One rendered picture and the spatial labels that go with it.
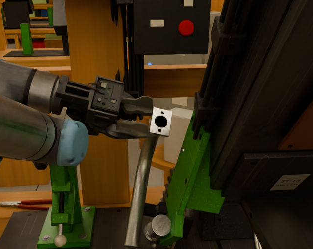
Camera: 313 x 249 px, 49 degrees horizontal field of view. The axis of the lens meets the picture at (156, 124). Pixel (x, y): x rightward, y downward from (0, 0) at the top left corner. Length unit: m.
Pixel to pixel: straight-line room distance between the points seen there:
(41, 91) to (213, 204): 0.37
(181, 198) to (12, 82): 0.36
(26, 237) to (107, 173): 0.27
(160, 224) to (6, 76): 0.38
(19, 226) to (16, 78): 0.49
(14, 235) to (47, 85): 0.48
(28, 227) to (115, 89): 0.52
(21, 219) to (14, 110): 0.63
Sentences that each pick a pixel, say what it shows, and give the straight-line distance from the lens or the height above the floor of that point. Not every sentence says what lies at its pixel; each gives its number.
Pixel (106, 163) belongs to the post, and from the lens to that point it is 1.02.
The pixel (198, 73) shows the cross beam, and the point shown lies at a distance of 1.03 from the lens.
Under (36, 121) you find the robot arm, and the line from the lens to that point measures 0.49.
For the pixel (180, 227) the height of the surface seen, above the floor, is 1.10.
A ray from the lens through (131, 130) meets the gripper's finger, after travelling 0.67.
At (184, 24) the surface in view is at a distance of 0.80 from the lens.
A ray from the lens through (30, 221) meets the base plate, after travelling 1.04.
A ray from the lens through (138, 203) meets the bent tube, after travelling 0.76.
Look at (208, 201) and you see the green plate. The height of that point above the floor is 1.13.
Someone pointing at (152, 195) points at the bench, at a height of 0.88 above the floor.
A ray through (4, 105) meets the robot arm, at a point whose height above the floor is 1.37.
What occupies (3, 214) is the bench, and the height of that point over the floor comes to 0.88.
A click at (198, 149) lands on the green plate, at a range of 0.60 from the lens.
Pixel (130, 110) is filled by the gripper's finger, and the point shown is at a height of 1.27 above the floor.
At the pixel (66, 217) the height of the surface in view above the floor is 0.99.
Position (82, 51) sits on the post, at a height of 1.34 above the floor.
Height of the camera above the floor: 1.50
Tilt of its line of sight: 22 degrees down
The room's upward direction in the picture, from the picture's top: straight up
